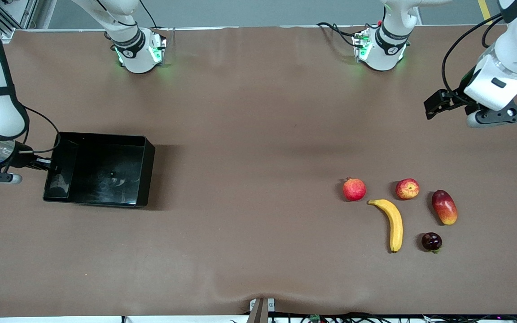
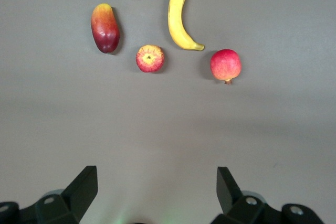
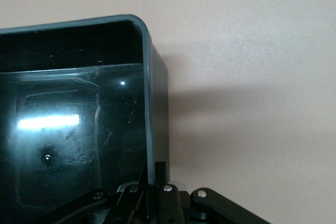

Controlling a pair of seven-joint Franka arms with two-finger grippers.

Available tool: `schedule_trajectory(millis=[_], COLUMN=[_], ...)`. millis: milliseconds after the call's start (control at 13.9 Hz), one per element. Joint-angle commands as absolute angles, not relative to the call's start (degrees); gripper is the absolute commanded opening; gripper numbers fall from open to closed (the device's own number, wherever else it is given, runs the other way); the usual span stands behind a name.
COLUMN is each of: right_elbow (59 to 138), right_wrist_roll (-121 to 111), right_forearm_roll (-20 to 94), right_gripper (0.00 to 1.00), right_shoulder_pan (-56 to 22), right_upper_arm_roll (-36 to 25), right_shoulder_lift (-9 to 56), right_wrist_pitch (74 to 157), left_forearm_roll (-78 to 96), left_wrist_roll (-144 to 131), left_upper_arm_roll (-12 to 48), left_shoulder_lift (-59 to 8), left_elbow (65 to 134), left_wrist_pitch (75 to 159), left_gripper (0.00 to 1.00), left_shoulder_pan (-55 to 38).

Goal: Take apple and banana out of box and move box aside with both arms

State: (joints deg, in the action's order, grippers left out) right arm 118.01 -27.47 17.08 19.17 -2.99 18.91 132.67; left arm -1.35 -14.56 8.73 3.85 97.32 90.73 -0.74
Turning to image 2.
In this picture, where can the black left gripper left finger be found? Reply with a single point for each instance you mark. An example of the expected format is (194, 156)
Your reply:
(76, 197)

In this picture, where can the red pomegranate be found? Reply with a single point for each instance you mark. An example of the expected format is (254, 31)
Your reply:
(225, 64)

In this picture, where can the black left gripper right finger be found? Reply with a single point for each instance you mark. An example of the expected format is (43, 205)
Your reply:
(231, 200)

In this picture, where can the red yellow apple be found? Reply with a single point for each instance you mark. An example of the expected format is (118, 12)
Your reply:
(149, 58)

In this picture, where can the red orange mango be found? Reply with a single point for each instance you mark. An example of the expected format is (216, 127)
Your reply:
(105, 30)

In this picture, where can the yellow banana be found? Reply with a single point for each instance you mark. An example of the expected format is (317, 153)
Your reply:
(177, 19)

